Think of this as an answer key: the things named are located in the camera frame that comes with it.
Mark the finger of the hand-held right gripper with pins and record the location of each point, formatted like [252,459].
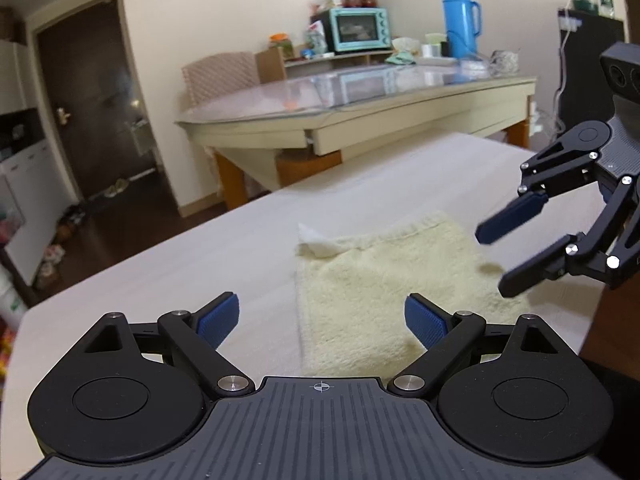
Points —
[532,272]
[510,219]

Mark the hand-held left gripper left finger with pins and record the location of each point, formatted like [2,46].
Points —
[217,319]

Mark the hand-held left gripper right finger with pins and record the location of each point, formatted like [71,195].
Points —
[425,322]

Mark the cream fluffy towel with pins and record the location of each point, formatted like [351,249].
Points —
[375,280]

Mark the black tall cabinet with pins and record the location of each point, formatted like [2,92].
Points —
[595,75]

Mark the crumpled clear bag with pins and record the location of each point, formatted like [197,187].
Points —
[504,62]

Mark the cream dining table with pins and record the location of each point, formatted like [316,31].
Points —
[380,120]

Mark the green cloth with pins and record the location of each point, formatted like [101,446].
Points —
[400,59]

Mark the blue thermos jug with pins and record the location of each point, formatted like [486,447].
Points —
[459,20]

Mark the white bowl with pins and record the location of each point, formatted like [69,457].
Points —
[405,45]

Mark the white container green label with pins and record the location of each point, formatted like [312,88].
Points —
[11,300]

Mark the white floor cabinet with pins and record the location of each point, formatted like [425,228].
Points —
[30,175]

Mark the woven chair back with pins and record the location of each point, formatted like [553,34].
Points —
[220,77]

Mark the dark wooden door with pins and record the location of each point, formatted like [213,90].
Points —
[95,110]

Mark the teal toaster oven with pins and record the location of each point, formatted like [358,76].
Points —
[357,30]

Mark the wooden desktop shelf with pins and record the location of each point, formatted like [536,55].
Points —
[300,62]

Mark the orange lid jar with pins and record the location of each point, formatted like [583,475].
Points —
[282,46]

